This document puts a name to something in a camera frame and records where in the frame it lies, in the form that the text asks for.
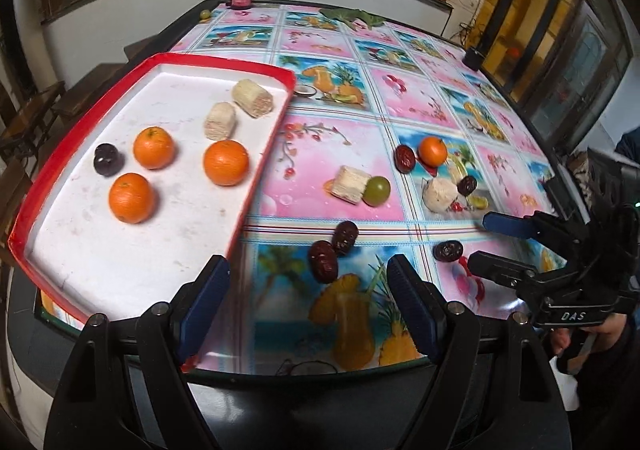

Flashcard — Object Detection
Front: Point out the black cup at table edge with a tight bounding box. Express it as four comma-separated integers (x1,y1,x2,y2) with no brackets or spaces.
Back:
462,46,486,72

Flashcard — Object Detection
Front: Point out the red jujube date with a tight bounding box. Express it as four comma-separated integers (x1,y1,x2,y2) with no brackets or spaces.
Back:
331,220,359,256
394,144,416,175
308,241,338,284

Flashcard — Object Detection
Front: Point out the colourful fruit print tablecloth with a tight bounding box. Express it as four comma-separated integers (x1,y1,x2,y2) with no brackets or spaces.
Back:
39,2,572,374

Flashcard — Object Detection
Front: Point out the dark wooden armchair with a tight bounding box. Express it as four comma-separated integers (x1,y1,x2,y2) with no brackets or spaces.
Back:
1,81,66,162

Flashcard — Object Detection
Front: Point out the dark wooden stool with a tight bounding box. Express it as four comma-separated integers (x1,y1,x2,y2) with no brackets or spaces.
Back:
52,63,125,121

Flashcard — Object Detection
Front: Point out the red rimmed white tray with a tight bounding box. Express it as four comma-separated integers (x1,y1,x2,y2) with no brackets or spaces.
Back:
9,52,295,321

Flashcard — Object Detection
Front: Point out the person's right hand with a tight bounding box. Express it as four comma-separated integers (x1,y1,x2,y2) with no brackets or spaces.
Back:
551,313,627,374

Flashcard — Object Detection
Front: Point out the green leafy vegetable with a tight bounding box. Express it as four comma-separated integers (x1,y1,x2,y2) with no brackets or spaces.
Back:
320,8,385,29

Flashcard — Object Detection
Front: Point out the orange mandarin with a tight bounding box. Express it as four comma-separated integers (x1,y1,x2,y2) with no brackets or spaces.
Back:
132,126,176,170
418,136,448,168
203,139,250,187
108,173,155,225

